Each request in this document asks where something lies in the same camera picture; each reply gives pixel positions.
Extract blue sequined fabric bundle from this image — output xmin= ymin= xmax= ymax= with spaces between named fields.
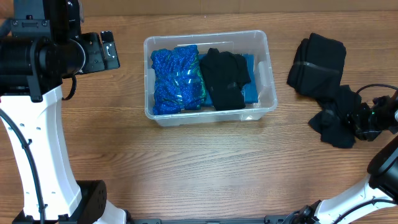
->
xmin=150 ymin=45 xmax=206 ymax=115

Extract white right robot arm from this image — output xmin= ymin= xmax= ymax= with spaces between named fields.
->
xmin=283 ymin=93 xmax=397 ymax=223

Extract black folded garment top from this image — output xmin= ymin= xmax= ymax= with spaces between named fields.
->
xmin=287 ymin=33 xmax=346 ymax=99

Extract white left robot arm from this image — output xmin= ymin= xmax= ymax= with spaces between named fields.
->
xmin=1 ymin=0 xmax=131 ymax=224

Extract black garment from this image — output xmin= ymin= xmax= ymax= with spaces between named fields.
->
xmin=308 ymin=85 xmax=361 ymax=149
xmin=200 ymin=48 xmax=251 ymax=111
xmin=287 ymin=33 xmax=346 ymax=99

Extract clear plastic storage bin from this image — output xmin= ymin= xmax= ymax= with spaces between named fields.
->
xmin=144 ymin=30 xmax=278 ymax=127

